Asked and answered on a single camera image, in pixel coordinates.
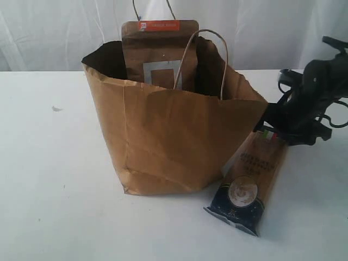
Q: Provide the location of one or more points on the brown paper bag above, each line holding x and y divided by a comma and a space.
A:
168, 141

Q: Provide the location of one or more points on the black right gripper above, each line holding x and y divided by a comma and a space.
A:
298, 114

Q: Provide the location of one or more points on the brown kraft standup pouch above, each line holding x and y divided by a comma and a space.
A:
154, 52

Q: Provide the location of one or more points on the small paper scrap on table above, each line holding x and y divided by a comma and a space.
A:
56, 109

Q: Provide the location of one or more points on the spaghetti packet dark blue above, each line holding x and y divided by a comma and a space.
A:
242, 196

